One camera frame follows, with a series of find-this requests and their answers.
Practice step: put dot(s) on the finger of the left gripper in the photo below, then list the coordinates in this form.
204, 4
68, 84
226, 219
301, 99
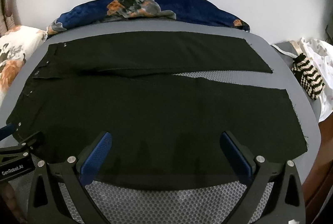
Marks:
8, 130

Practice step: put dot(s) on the black white striped knit item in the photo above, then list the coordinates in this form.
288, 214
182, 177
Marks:
308, 76

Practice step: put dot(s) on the grey mesh mattress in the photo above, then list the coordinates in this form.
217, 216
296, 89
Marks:
121, 204

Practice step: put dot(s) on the navy floral blanket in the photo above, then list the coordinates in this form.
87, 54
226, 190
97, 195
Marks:
200, 12

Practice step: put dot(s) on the white dotted cloth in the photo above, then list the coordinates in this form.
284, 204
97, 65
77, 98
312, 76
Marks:
320, 55

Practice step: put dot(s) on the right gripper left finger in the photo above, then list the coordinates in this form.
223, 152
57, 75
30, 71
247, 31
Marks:
46, 203

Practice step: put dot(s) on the white floral pillow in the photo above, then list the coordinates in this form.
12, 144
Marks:
17, 46

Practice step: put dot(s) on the beige curtain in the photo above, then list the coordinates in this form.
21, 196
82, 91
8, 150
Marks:
8, 23

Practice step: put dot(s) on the black pants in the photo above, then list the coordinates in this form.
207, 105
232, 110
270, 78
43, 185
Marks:
151, 91

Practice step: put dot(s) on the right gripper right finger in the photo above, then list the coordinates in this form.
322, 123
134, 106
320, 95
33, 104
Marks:
286, 201

